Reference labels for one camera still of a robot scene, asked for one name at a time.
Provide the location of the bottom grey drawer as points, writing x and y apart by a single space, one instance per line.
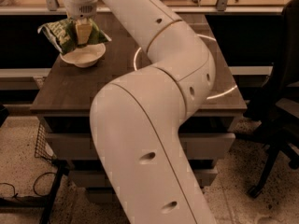
100 195

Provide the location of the white paper bowl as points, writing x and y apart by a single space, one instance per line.
86 56

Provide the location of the grey drawer cabinet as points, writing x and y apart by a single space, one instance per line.
63 103

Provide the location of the green jalapeno chip bag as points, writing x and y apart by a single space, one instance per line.
62 35

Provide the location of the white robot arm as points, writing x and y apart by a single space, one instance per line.
134 119

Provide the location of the black office chair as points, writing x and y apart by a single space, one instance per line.
275 104

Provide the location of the black wire mesh basket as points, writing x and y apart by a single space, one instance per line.
43 150

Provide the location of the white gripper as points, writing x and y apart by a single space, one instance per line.
81 9

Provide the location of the grey drawer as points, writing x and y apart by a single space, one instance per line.
98 179
197 146
100 195

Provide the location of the black table leg frame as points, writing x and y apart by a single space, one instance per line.
45 202

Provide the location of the middle grey drawer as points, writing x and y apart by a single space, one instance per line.
98 179

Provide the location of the top grey drawer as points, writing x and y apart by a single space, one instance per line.
197 146

